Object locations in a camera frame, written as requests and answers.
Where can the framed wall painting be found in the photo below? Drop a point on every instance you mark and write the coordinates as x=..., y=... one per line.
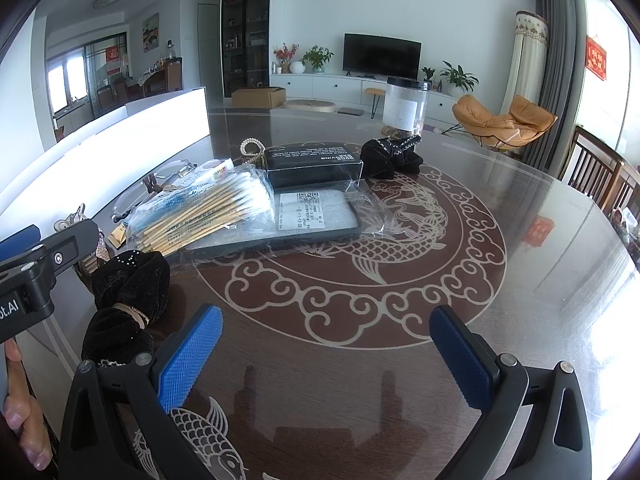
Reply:
x=151, y=32

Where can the small potted plant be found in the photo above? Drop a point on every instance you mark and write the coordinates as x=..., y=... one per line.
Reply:
x=428, y=74

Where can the wooden bench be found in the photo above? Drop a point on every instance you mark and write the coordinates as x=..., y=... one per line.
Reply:
x=374, y=92

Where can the large leafy potted plant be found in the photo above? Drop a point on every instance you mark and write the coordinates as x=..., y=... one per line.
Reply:
x=457, y=77

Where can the person's left hand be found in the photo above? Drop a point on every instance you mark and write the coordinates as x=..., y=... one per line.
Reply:
x=27, y=410

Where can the white television cabinet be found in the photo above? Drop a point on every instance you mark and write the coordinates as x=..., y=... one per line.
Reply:
x=320, y=87

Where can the wooden dining chair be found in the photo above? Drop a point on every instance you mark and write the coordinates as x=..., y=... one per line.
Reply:
x=587, y=160
x=625, y=190

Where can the rimless glasses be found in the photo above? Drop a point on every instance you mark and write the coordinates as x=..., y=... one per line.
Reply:
x=125, y=205

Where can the small black scrunchie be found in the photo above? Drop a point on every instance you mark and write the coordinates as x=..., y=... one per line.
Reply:
x=387, y=160

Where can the red flower bouquet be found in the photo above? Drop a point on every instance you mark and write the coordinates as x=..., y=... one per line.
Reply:
x=285, y=54

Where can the phone case in clear bag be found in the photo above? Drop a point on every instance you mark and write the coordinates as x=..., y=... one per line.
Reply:
x=335, y=217

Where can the grey curtain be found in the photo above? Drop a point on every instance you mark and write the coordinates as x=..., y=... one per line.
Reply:
x=557, y=70

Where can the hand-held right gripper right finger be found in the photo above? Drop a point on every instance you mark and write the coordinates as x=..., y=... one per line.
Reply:
x=457, y=355

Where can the green potted plant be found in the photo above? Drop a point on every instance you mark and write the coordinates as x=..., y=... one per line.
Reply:
x=317, y=57

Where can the cotton swab pack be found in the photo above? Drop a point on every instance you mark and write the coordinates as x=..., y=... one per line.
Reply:
x=215, y=205

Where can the black television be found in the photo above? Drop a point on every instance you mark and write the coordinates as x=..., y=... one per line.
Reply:
x=382, y=56

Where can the patterned wooden desktop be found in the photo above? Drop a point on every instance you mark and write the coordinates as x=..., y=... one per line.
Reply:
x=350, y=390

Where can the orange lounge chair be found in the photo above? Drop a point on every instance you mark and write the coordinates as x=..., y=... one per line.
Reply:
x=495, y=120

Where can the covered standing air conditioner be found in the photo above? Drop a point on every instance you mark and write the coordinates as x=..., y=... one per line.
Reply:
x=527, y=60

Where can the rhinestone hair clip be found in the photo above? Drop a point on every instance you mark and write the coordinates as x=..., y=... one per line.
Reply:
x=92, y=255

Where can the black rectangular box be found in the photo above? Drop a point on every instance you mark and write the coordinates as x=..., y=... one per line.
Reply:
x=310, y=165

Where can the pearl hair claw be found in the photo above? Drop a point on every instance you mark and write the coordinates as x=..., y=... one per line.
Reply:
x=252, y=149

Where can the round beige floor cushion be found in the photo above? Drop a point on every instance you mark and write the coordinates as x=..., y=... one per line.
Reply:
x=310, y=106

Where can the red wall hanging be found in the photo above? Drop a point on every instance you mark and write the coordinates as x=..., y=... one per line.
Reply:
x=596, y=58

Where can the large black velvet scrunchie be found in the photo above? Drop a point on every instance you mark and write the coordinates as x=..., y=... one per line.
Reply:
x=125, y=280

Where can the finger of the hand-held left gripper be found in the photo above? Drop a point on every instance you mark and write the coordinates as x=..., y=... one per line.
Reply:
x=65, y=250
x=20, y=241

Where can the white round vase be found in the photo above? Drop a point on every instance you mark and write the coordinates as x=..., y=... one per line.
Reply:
x=296, y=67

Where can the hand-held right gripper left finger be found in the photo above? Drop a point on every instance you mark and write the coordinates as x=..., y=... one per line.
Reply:
x=192, y=355

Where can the clear jar black lid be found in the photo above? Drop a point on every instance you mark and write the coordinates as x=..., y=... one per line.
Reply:
x=405, y=105

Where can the red door poster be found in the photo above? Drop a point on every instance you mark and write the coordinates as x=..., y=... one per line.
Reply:
x=114, y=60

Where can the dark glass display cabinet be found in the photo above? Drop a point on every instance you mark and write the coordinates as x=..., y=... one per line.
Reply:
x=245, y=30

